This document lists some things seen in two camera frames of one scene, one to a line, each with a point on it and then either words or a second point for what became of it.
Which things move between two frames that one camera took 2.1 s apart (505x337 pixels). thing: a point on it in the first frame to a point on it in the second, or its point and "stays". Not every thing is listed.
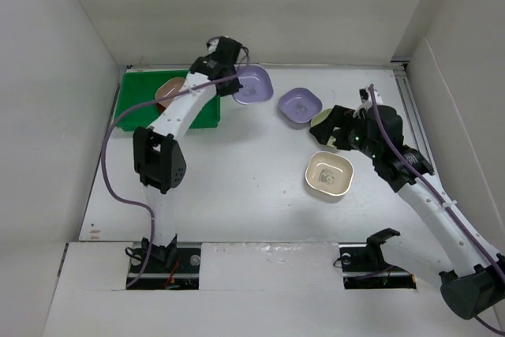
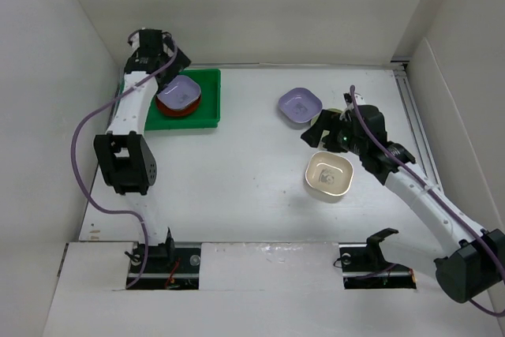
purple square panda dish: x=257 y=85 to x=181 y=92
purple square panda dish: x=300 y=105 stays
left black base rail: x=155 y=275 stays
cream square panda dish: x=329 y=173 stays
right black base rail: x=364 y=267 stays
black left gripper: x=231 y=89 to x=180 y=64
